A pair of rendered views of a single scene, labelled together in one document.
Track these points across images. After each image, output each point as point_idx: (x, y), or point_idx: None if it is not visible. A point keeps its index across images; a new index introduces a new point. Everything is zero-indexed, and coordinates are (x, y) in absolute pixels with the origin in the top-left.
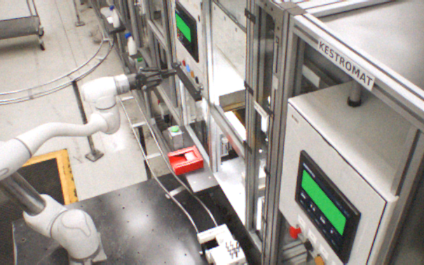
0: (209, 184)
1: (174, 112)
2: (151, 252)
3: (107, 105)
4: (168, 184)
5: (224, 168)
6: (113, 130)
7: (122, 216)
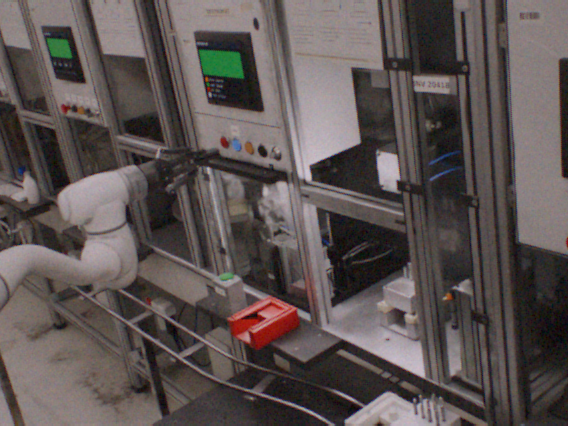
0: (325, 344)
1: (192, 293)
2: None
3: (114, 222)
4: (232, 396)
5: (338, 316)
6: (129, 275)
7: None
